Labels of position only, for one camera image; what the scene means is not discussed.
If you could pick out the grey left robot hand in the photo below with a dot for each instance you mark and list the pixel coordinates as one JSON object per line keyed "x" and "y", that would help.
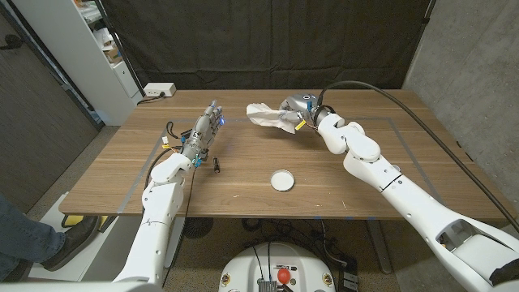
{"x": 200, "y": 136}

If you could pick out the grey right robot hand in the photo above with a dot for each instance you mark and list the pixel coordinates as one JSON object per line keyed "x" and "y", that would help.
{"x": 302, "y": 107}

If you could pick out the white paper towel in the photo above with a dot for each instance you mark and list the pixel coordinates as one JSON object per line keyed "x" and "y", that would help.
{"x": 263, "y": 115}

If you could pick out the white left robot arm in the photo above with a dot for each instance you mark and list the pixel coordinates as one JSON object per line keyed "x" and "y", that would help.
{"x": 160, "y": 198}

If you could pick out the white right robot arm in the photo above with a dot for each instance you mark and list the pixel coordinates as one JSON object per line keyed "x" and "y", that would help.
{"x": 405, "y": 194}

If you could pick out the white round jar lid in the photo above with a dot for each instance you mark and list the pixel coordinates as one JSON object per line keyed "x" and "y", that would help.
{"x": 282, "y": 181}

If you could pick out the small black pen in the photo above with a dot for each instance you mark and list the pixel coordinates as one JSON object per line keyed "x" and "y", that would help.
{"x": 216, "y": 165}

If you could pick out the white power strip box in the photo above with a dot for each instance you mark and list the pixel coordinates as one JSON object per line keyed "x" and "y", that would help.
{"x": 159, "y": 89}

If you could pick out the black backdrop curtain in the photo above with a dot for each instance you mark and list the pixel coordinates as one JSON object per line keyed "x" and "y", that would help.
{"x": 263, "y": 40}

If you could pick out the black round floor fan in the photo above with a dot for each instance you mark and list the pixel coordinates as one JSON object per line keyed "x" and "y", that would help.
{"x": 197, "y": 227}

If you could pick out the grey table leg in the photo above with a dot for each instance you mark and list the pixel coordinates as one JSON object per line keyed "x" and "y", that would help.
{"x": 178, "y": 239}
{"x": 379, "y": 247}

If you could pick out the small white cap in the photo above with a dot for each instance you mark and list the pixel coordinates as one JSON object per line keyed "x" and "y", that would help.
{"x": 397, "y": 167}

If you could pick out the black backdrop stand pole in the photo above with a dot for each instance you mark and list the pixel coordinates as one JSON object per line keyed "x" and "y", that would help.
{"x": 121, "y": 52}

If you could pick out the cardboard box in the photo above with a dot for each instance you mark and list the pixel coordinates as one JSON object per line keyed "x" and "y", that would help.
{"x": 112, "y": 54}

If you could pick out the white shelf cabinet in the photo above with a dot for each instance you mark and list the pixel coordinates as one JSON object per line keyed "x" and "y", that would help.
{"x": 81, "y": 61}

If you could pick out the white robot torso base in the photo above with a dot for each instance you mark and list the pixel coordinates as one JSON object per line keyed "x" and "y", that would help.
{"x": 300, "y": 259}

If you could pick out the yellow object under table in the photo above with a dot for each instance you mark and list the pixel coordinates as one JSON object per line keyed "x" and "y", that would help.
{"x": 73, "y": 220}

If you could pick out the red emergency stop button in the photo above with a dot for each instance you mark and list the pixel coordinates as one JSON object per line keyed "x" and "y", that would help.
{"x": 284, "y": 276}

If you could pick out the white floor panel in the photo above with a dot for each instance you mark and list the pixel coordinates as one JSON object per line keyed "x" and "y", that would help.
{"x": 93, "y": 259}

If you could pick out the dark brown shoe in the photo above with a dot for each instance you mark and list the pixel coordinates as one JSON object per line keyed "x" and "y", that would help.
{"x": 73, "y": 243}

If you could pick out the black floor power strip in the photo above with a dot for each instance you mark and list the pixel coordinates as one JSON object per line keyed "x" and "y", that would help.
{"x": 348, "y": 280}

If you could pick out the person's leg in jeans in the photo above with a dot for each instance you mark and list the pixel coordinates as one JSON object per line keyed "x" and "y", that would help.
{"x": 24, "y": 239}

